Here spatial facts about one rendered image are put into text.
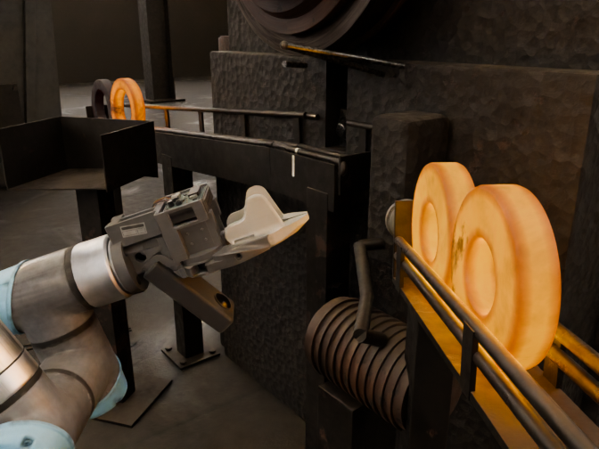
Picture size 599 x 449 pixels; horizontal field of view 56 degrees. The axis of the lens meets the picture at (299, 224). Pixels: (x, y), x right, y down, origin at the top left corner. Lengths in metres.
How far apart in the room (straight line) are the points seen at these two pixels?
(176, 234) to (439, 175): 0.28
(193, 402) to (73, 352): 0.92
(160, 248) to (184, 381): 1.04
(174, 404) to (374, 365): 0.88
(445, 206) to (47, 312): 0.44
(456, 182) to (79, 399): 0.44
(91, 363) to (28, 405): 0.11
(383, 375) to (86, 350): 0.36
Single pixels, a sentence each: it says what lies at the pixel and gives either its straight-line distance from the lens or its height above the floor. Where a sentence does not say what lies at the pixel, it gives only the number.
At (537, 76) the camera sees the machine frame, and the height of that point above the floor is 0.86.
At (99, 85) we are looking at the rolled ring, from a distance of 2.01.
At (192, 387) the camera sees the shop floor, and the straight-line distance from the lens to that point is 1.62.
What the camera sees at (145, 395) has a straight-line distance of 1.61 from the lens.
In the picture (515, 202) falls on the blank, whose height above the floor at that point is 0.80.
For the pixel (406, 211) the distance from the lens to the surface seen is 0.72.
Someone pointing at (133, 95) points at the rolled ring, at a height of 0.74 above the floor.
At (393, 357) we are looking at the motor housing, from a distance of 0.76.
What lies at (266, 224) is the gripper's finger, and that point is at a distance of 0.61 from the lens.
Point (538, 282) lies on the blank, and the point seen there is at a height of 0.75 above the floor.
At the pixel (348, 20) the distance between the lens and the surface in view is 0.93.
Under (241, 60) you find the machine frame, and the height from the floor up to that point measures 0.86.
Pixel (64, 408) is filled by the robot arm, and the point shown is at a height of 0.58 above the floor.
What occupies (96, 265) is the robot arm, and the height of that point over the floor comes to 0.69.
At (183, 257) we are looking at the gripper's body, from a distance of 0.61.
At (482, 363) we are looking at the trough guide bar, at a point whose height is 0.68.
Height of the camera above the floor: 0.92
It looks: 19 degrees down
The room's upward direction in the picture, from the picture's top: straight up
